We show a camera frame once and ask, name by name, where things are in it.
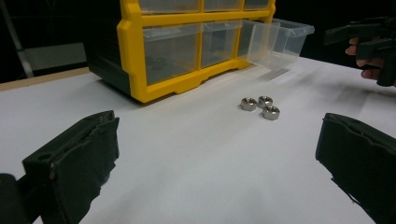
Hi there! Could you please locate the grid of clear plastic drawers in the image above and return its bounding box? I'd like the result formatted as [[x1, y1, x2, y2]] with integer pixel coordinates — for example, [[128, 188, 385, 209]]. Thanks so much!
[[138, 0, 270, 87]]

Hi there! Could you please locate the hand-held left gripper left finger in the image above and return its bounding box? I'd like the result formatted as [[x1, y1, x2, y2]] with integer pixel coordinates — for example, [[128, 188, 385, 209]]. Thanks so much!
[[21, 110, 120, 224]]

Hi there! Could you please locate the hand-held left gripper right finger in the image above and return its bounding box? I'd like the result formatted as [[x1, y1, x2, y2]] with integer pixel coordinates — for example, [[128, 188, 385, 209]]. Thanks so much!
[[315, 112, 396, 224]]

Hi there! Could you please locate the yellow black organizer cabinet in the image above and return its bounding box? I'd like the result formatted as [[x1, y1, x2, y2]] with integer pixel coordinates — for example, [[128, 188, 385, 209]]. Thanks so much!
[[83, 0, 276, 104]]

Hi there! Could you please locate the transparent pull-out bin drawer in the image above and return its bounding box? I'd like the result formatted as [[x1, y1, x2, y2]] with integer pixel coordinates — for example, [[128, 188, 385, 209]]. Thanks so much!
[[237, 18, 316, 71]]

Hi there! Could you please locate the steel hex nut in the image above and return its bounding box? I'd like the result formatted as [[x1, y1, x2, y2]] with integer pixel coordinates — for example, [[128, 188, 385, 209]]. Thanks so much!
[[239, 97, 258, 112], [257, 95, 274, 108], [262, 105, 281, 121]]

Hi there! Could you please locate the white table cover sheet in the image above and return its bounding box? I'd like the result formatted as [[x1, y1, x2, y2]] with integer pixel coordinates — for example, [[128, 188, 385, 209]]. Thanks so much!
[[0, 57, 396, 224]]

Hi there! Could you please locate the grey metal stand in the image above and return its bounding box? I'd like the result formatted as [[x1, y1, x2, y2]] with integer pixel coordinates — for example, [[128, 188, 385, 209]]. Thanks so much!
[[0, 0, 88, 78]]

